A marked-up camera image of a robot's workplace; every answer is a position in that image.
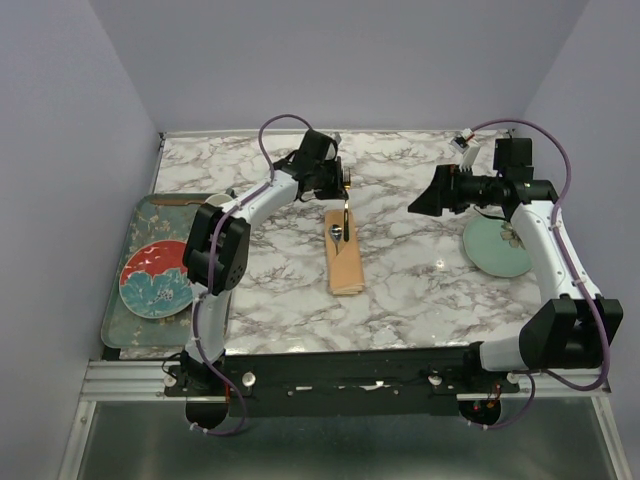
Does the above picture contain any peach cloth napkin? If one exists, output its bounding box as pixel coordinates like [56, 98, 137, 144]
[324, 209, 365, 296]

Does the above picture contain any mint green floral plate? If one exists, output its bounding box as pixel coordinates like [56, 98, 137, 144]
[462, 216, 532, 278]

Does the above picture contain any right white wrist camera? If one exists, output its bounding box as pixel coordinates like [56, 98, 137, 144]
[451, 128, 481, 171]

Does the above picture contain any gold fork green handle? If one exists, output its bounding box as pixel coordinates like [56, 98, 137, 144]
[340, 168, 353, 243]

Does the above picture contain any floral teal serving tray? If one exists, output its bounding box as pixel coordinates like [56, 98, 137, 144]
[101, 193, 208, 349]

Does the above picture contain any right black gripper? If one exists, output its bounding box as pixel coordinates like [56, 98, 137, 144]
[408, 164, 504, 216]

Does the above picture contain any grey-green ceramic mug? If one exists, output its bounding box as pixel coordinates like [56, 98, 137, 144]
[205, 189, 236, 207]

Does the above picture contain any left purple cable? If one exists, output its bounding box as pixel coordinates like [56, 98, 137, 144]
[188, 114, 316, 437]

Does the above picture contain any silver metal spoon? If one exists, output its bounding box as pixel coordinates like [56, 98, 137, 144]
[328, 224, 344, 255]

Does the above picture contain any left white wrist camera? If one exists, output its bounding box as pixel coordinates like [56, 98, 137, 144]
[326, 132, 342, 160]

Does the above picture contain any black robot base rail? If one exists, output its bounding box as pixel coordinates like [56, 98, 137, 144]
[165, 346, 519, 418]

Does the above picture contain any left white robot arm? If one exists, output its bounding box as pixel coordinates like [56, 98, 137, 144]
[183, 129, 347, 395]

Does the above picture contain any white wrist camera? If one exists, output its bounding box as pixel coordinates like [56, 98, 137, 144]
[451, 128, 481, 171]
[326, 132, 342, 160]

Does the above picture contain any red and teal plate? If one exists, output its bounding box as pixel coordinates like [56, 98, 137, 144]
[118, 240, 193, 320]

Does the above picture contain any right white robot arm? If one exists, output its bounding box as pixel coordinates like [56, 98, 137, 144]
[408, 130, 623, 392]

